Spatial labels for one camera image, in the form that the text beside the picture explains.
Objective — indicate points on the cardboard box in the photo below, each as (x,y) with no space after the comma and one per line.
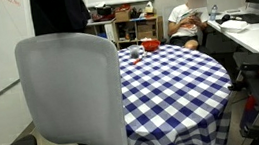
(122,15)

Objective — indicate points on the tissue box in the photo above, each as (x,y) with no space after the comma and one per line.
(149,8)

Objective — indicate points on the red marker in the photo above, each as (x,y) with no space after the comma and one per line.
(138,60)

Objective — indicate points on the black cloth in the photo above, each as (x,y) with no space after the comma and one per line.
(59,11)

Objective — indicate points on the wooden shelf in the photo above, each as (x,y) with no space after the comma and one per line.
(144,30)

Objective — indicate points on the grey mesh office chair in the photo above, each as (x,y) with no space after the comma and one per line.
(72,96)

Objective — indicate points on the clear water bottle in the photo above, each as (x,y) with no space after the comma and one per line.
(213,12)

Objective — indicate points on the white takeout container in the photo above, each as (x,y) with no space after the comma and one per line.
(233,25)

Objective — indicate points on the black keyboard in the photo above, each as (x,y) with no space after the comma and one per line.
(251,17)

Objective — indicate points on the red bowl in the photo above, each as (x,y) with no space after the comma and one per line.
(151,45)

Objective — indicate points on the seated person white shirt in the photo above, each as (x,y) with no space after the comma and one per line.
(185,21)

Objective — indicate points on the blue white checkered tablecloth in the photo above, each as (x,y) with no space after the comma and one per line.
(179,96)

